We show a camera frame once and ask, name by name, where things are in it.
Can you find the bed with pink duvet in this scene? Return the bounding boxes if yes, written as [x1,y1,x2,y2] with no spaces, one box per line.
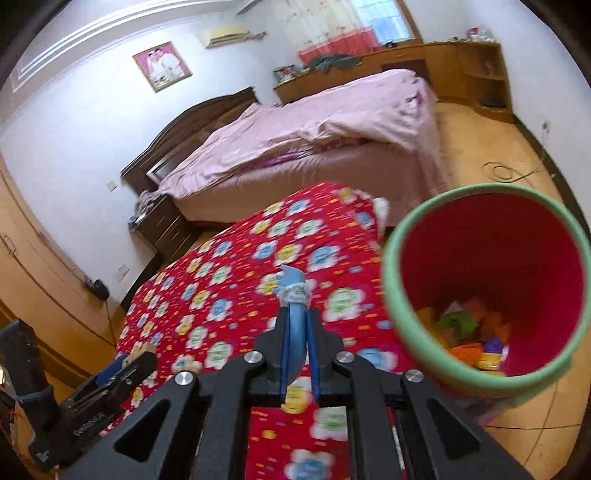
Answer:
[157,69,449,226]

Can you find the framed wedding photo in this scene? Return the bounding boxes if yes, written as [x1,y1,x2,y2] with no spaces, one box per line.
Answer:
[132,42,192,92]

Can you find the yellow gold carton box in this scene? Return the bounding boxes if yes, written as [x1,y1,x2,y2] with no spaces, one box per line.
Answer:
[476,352,502,372]

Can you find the long wooden desk cabinet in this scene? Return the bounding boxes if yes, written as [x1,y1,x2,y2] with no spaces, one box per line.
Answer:
[272,40,516,123]

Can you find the dark clothes on desk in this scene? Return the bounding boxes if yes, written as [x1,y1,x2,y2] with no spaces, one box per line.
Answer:
[307,53,362,74]

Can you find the purple wrapper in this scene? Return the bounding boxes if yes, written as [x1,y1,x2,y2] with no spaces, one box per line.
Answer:
[483,337,504,355]

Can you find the floral curtain with red hem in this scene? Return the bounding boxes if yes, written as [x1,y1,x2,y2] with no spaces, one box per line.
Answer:
[270,0,381,64]

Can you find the window with bars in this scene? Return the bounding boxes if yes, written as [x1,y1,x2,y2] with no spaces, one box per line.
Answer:
[351,0,418,45]

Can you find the dark wooden nightstand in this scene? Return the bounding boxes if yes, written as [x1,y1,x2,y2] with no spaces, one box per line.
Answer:
[129,196,197,262]

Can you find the clothes on nightstand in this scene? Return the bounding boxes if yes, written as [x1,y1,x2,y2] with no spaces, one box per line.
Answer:
[127,190,163,231]

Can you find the wall air conditioner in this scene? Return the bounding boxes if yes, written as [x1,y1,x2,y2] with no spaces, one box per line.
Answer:
[197,25,250,49]

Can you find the blue toothpaste tube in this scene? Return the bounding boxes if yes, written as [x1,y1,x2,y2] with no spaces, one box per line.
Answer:
[273,265,311,387]

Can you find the coiled cable on floor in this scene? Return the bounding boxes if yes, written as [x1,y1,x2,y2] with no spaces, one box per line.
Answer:
[481,121,553,184]

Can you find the yellow foam net piece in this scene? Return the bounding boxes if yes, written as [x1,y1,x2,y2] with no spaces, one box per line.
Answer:
[415,307,444,344]

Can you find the red bin with green rim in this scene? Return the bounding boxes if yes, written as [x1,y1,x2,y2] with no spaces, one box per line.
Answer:
[382,183,590,403]

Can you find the red smiley flower blanket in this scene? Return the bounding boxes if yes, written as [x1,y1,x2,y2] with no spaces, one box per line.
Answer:
[101,180,417,480]

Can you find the orange plastic bag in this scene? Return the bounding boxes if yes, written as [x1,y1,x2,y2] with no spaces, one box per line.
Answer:
[447,342,484,368]

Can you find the wooden wardrobe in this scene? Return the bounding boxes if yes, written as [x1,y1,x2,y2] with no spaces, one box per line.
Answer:
[1,164,124,388]

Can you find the dark wooden headboard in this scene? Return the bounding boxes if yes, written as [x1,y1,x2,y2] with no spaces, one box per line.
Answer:
[121,87,259,195]

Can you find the green wrapper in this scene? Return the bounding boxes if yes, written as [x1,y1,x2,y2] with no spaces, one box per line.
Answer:
[435,311,479,347]

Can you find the black charger on wall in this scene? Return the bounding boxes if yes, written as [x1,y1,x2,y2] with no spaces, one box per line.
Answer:
[84,276,110,302]

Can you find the books on desk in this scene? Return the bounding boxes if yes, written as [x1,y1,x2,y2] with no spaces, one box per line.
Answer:
[273,64,301,85]

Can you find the items on corner shelf top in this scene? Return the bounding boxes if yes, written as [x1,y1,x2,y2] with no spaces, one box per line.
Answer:
[467,26,496,43]

